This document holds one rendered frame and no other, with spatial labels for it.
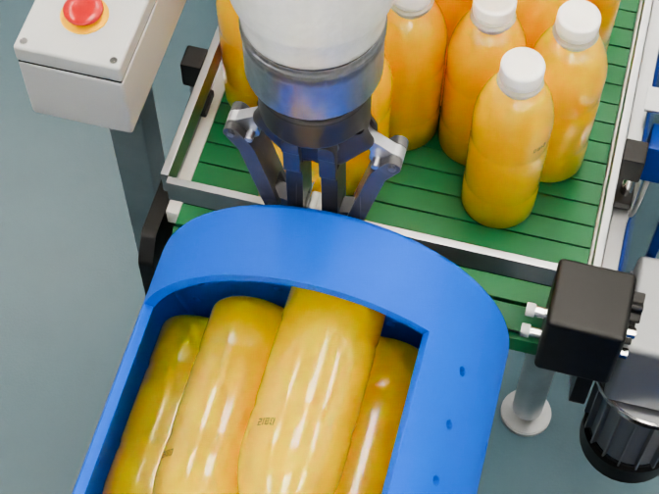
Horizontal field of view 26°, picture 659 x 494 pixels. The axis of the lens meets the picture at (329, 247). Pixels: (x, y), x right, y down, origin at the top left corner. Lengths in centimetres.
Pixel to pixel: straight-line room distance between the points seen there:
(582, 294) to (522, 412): 100
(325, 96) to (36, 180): 171
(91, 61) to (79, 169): 128
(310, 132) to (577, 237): 55
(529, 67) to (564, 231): 23
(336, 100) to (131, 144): 67
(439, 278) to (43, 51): 45
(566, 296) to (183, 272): 38
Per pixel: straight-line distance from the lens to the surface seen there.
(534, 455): 229
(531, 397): 220
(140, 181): 158
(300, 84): 86
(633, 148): 138
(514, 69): 125
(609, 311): 126
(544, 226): 142
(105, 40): 129
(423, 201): 142
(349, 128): 93
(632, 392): 149
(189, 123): 138
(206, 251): 104
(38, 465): 230
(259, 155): 101
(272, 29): 82
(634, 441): 161
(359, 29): 82
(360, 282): 99
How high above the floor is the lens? 210
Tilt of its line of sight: 60 degrees down
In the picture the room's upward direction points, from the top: straight up
